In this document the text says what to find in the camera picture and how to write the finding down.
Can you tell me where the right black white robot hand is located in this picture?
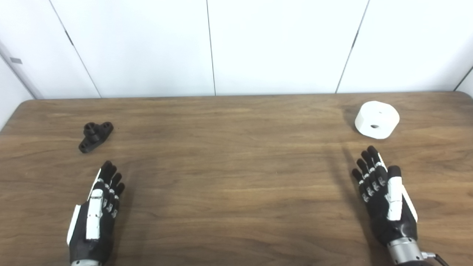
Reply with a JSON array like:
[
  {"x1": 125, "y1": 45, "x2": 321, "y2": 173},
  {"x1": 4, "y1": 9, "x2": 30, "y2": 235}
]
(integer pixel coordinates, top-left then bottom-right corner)
[{"x1": 352, "y1": 145, "x2": 419, "y2": 246}]

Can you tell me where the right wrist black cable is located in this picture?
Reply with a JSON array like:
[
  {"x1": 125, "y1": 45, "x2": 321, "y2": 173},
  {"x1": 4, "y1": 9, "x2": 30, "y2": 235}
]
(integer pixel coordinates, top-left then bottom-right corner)
[{"x1": 421, "y1": 251, "x2": 450, "y2": 266}]

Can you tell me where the round white piece with holes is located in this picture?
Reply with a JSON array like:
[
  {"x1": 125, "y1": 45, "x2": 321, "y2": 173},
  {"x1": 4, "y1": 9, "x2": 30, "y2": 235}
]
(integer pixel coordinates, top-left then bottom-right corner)
[{"x1": 355, "y1": 101, "x2": 400, "y2": 140}]

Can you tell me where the black flanged holder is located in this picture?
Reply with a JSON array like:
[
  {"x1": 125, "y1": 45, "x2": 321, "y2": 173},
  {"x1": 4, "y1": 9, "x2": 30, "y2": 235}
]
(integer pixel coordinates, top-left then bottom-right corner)
[{"x1": 78, "y1": 122, "x2": 114, "y2": 154}]

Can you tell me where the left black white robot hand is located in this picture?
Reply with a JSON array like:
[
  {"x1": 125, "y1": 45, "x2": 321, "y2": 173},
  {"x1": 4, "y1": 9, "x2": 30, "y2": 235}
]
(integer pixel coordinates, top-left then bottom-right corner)
[{"x1": 67, "y1": 160, "x2": 125, "y2": 263}]

